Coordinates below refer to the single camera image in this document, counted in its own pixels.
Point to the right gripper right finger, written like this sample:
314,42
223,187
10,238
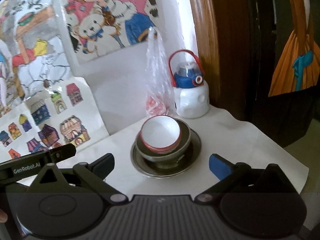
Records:
231,177

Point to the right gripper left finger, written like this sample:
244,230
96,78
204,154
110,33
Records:
91,176

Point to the deep stainless steel bowl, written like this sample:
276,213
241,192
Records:
156,158

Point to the white bowl red rim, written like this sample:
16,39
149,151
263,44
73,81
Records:
160,134

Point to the shallow stainless steel plate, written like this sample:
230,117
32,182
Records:
168,168

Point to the houses drawing paper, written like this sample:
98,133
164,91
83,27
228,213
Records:
65,113

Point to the white blue water bottle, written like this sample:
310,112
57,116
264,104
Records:
191,91

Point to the clear plastic bag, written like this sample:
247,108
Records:
159,90

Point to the large coloured figure drawing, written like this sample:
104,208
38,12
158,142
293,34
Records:
32,54

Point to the orange dress figure painting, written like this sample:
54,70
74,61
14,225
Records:
298,66

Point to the girl with dog drawing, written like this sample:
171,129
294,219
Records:
100,27

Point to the brown wooden door frame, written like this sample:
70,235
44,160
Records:
207,46

